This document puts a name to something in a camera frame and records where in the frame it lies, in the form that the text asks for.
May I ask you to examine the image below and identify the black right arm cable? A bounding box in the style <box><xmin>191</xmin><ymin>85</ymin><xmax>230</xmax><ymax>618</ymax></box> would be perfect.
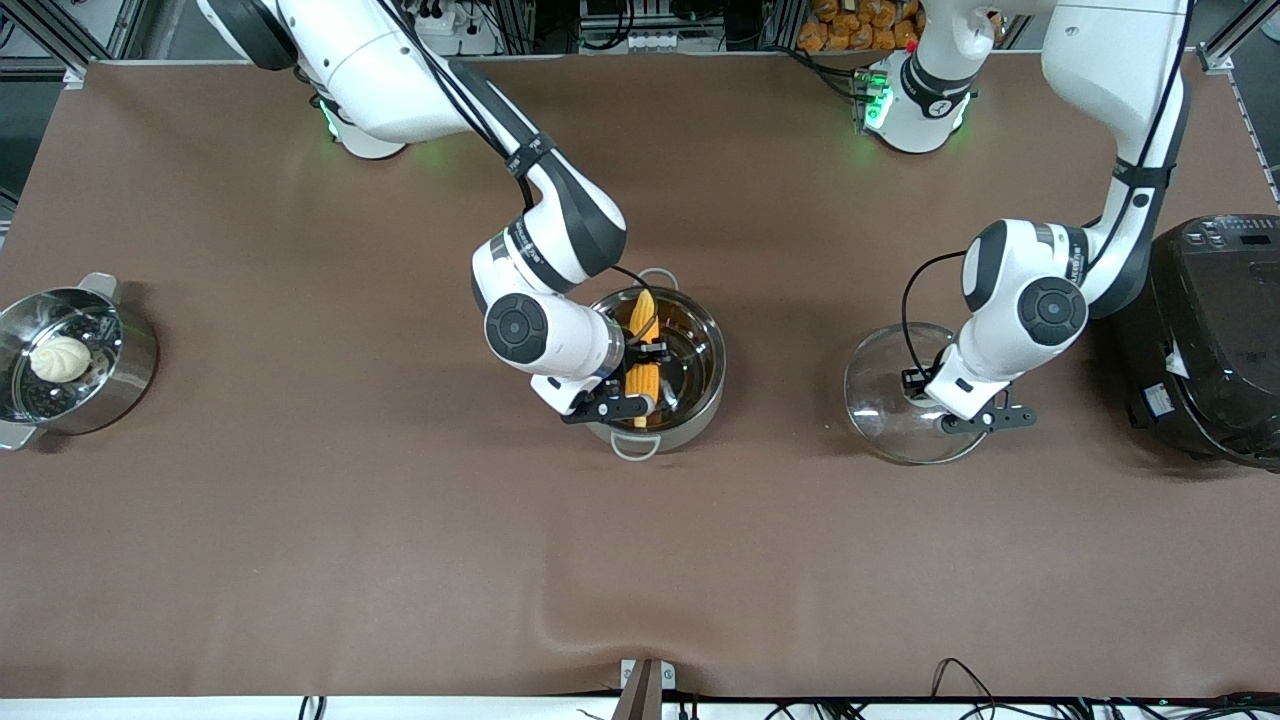
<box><xmin>375</xmin><ymin>0</ymin><xmax>663</xmax><ymax>343</ymax></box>

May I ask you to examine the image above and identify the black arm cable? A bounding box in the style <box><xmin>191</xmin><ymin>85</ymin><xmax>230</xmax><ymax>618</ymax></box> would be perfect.
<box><xmin>901</xmin><ymin>0</ymin><xmax>1197</xmax><ymax>381</ymax></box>
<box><xmin>375</xmin><ymin>0</ymin><xmax>663</xmax><ymax>343</ymax></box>

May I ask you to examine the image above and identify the steel steamer pot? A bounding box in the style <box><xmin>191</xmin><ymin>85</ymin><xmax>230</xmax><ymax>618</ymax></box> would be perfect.
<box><xmin>0</xmin><ymin>272</ymin><xmax>159</xmax><ymax>451</ymax></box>

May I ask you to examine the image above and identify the white power strip with plugs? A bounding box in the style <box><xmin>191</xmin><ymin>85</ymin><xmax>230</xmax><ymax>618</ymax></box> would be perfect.
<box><xmin>412</xmin><ymin>0</ymin><xmax>483</xmax><ymax>37</ymax></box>

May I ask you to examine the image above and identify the white steamed bun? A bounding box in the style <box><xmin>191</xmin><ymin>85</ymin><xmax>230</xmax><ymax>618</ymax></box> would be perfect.
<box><xmin>30</xmin><ymin>335</ymin><xmax>93</xmax><ymax>384</ymax></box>

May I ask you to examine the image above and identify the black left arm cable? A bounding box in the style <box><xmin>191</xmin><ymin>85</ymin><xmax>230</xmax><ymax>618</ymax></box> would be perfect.
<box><xmin>901</xmin><ymin>0</ymin><xmax>1197</xmax><ymax>381</ymax></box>

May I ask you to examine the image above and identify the black looped floor cable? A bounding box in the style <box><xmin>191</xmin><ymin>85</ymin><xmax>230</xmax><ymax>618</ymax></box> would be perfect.
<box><xmin>930</xmin><ymin>656</ymin><xmax>1013</xmax><ymax>713</ymax></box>

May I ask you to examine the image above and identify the black rice cooker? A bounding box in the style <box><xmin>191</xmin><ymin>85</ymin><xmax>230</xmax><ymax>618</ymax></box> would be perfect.
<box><xmin>1098</xmin><ymin>213</ymin><xmax>1280</xmax><ymax>471</ymax></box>

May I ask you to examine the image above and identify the table cover cloth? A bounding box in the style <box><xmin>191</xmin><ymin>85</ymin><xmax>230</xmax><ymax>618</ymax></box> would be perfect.
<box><xmin>0</xmin><ymin>55</ymin><xmax>1280</xmax><ymax>701</ymax></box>

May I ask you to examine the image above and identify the orange snack bag pile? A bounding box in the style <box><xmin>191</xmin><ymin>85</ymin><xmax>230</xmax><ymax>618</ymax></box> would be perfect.
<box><xmin>797</xmin><ymin>0</ymin><xmax>923</xmax><ymax>54</ymax></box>

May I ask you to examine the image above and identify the stainless steel pot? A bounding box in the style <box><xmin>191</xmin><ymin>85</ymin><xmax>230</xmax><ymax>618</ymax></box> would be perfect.
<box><xmin>585</xmin><ymin>268</ymin><xmax>728</xmax><ymax>463</ymax></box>

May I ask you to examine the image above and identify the yellow corn cob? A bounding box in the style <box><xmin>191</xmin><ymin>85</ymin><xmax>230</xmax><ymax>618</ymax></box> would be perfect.
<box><xmin>624</xmin><ymin>288</ymin><xmax>663</xmax><ymax>429</ymax></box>

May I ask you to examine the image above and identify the aluminium frame profile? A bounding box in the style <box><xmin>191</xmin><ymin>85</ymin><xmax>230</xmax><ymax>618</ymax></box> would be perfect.
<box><xmin>0</xmin><ymin>0</ymin><xmax>151</xmax><ymax>86</ymax></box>
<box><xmin>1196</xmin><ymin>0</ymin><xmax>1280</xmax><ymax>77</ymax></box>

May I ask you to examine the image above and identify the glass pot lid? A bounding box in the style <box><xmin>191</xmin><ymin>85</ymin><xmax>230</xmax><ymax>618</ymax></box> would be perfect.
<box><xmin>843</xmin><ymin>322</ymin><xmax>989</xmax><ymax>466</ymax></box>

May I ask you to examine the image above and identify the metal table clamp bracket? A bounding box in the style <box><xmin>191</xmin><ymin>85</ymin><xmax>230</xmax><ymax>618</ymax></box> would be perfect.
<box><xmin>612</xmin><ymin>657</ymin><xmax>677</xmax><ymax>720</ymax></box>

